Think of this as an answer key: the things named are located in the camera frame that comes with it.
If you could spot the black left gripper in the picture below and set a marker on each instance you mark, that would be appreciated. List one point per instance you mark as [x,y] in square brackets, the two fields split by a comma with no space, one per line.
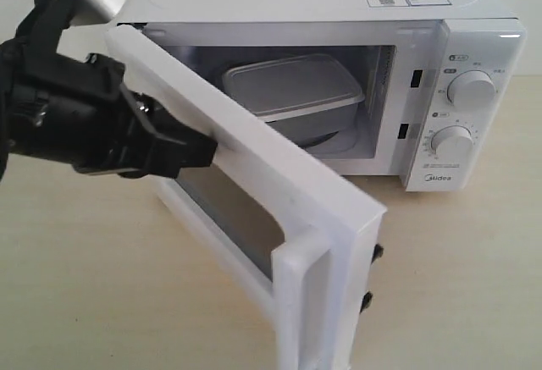
[83,115]

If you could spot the grey plastic food container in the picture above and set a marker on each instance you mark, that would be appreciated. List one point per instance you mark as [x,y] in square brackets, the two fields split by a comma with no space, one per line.
[301,97]

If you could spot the white microwave door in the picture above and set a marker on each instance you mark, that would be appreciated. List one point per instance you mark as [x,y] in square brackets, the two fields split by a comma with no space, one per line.
[319,276]

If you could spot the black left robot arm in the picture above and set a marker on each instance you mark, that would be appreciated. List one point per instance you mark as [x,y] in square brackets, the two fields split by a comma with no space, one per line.
[6,103]

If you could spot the white Midea microwave oven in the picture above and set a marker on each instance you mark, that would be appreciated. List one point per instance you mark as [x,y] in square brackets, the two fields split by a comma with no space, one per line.
[403,58]

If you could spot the lower white timer knob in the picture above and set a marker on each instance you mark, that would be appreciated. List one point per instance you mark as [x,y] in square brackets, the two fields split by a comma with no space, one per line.
[453,142]

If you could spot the upper white power knob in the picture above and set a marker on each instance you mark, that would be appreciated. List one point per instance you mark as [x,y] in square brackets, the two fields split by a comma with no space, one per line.
[471,90]

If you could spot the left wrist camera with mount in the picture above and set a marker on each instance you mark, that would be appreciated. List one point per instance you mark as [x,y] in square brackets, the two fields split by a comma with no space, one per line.
[43,27]

